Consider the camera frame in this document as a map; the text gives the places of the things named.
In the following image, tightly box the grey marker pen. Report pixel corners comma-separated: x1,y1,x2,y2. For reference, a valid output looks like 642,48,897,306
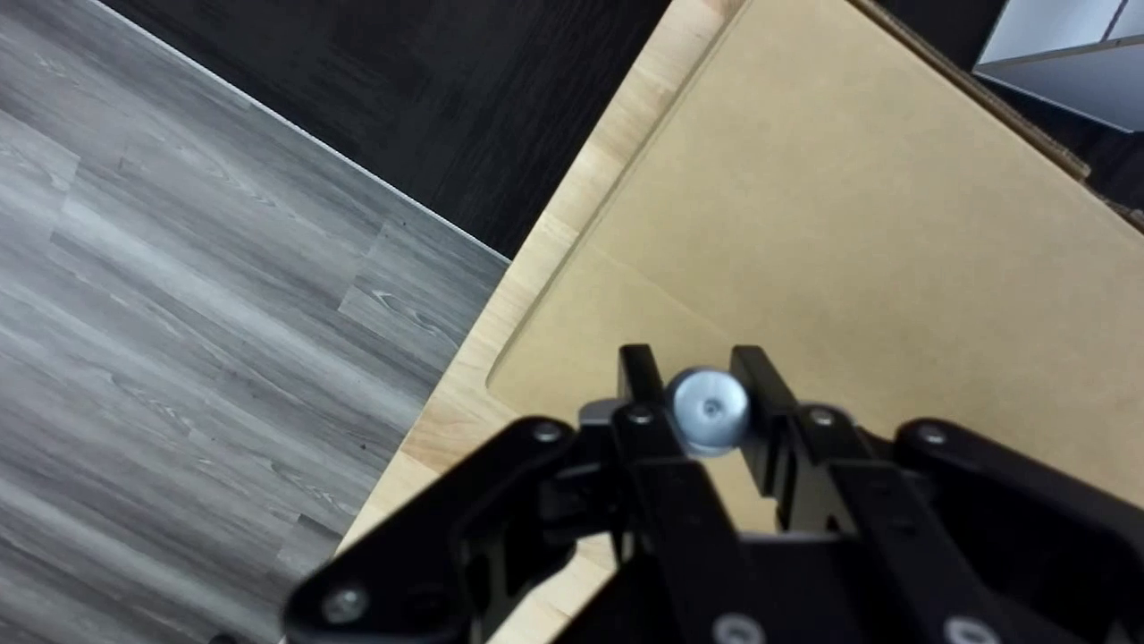
661,365,759,462

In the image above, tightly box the flat cardboard box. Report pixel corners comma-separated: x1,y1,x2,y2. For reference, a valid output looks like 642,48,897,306
481,0,1144,509

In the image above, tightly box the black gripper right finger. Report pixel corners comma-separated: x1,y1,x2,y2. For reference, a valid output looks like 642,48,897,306
725,342,1144,644

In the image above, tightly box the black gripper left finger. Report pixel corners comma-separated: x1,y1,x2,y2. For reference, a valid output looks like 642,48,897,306
281,339,765,644

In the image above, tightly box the white cabinet with wooden top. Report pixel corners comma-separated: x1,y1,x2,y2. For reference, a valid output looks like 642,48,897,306
337,0,752,644

